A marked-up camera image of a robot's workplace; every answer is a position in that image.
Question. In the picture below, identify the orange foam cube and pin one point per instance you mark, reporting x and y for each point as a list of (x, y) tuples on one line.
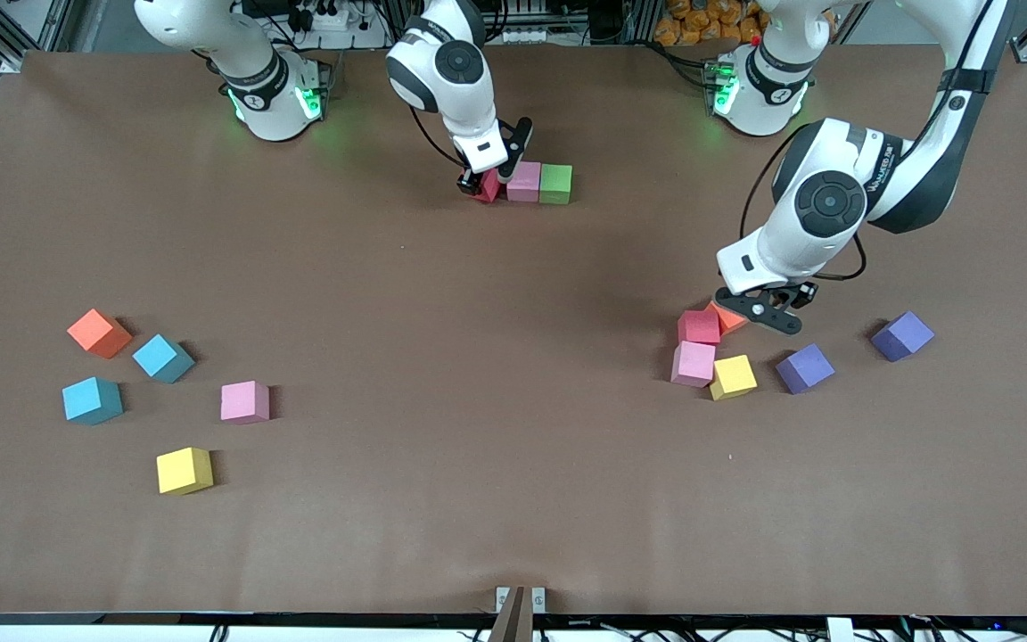
[(727, 319), (96, 332)]

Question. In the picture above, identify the white power strip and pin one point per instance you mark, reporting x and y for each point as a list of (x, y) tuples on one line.
[(326, 18)]

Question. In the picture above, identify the white tag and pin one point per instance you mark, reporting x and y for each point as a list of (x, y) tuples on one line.
[(839, 629)]

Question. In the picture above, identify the red foam cube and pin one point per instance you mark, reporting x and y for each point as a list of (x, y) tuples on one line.
[(699, 327), (488, 189)]

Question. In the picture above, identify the purple foam cube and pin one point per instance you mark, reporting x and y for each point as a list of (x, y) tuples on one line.
[(902, 334), (803, 366)]

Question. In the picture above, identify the metal table edge bracket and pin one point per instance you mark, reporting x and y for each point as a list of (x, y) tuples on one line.
[(521, 615)]

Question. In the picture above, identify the yellow foam cube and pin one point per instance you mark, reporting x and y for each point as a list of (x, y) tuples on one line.
[(734, 375), (184, 470)]

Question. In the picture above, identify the orange fruit bag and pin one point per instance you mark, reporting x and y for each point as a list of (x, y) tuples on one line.
[(710, 22)]

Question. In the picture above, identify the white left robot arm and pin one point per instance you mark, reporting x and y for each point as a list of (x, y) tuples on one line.
[(834, 152)]

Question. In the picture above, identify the green foam cube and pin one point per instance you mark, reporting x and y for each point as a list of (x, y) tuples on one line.
[(556, 184)]

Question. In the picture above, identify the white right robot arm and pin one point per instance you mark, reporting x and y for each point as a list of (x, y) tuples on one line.
[(469, 116)]

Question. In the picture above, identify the blue foam cube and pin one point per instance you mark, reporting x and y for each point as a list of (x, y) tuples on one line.
[(90, 399), (160, 356)]

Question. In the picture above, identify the pink foam cube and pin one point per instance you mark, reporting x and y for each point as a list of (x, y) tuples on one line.
[(243, 401), (693, 362), (524, 181)]

